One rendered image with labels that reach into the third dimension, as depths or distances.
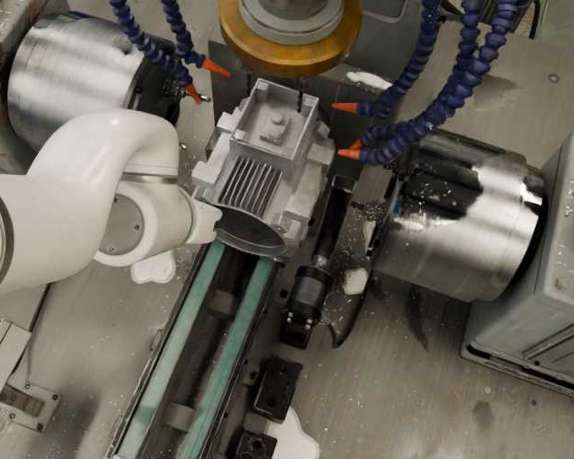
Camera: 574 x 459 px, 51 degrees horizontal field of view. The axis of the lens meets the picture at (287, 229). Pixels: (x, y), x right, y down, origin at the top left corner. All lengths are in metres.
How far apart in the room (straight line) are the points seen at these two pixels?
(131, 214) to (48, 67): 0.45
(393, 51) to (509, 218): 0.35
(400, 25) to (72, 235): 0.69
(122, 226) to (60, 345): 0.60
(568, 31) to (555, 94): 1.38
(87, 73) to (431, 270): 0.59
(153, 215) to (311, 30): 0.30
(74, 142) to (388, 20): 0.61
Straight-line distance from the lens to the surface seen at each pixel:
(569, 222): 0.94
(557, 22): 2.94
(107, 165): 0.55
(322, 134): 0.99
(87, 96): 0.98
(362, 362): 1.15
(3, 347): 0.92
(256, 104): 0.98
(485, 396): 1.20
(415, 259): 0.92
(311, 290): 0.92
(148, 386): 1.02
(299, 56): 0.75
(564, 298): 0.89
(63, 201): 0.50
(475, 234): 0.90
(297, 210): 0.93
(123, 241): 0.61
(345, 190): 0.76
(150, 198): 0.61
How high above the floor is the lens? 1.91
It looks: 66 degrees down
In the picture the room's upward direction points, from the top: 8 degrees clockwise
